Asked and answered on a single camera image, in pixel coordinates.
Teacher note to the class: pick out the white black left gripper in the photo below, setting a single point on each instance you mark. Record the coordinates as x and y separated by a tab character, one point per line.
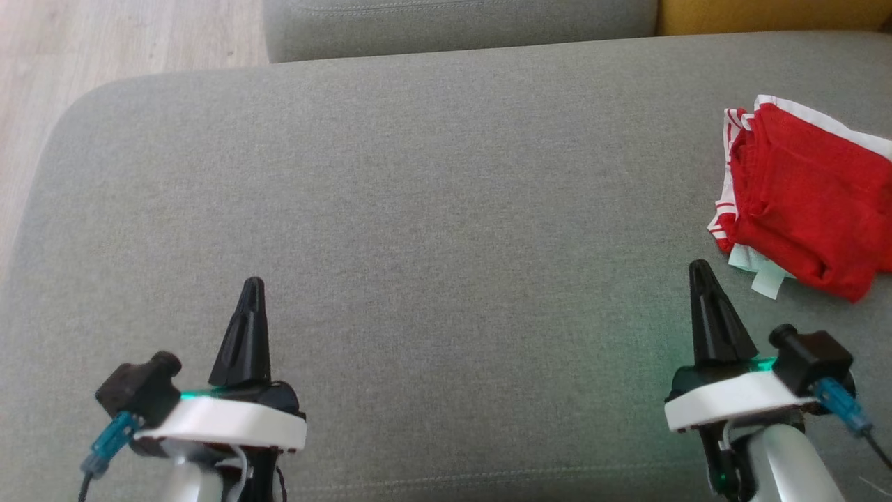
230	422

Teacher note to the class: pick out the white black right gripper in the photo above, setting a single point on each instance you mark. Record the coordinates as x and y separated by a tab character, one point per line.
725	401

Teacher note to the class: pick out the red white jersey shirt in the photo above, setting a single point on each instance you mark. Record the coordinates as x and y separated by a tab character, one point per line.
723	222

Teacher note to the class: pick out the red Bulls 23 shorts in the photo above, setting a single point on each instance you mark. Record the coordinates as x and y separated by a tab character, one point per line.
801	188

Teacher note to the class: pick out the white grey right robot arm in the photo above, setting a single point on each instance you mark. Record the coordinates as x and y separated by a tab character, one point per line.
787	467

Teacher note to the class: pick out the large grey sofa seat cushion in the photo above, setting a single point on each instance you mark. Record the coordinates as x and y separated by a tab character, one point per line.
453	244

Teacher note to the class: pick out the yellow sofa backrest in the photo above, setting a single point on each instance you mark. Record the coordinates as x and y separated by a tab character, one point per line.
766	15

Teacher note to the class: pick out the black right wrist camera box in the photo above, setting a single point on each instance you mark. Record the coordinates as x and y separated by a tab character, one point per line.
808	355

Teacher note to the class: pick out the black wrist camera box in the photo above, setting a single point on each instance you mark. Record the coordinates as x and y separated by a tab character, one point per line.
139	390
808	355

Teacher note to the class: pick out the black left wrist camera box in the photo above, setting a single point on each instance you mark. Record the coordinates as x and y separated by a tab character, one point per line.
139	390

